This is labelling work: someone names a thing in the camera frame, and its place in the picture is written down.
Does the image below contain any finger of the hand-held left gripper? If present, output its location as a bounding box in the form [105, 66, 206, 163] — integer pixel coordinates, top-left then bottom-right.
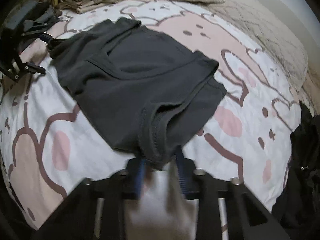
[22, 20, 54, 42]
[0, 61, 47, 81]

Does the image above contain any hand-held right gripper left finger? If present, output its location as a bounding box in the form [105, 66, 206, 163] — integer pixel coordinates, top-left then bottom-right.
[32, 159, 148, 240]

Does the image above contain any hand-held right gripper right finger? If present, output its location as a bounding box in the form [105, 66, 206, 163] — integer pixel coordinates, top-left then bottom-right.
[175, 146, 290, 240]

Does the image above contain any dark grey t-shirt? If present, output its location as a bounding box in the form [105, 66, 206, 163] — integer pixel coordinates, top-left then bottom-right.
[47, 17, 227, 171]

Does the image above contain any pile of dark clothes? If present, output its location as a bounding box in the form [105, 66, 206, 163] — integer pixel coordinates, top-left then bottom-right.
[271, 101, 320, 240]

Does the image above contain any bear print blanket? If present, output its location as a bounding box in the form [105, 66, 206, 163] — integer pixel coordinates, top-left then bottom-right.
[0, 0, 309, 230]

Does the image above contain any beige plush blanket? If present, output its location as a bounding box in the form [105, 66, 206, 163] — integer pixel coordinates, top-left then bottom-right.
[300, 65, 320, 110]

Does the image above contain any quilted beige pillow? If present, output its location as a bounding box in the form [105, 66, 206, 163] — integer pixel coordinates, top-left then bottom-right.
[207, 0, 309, 90]

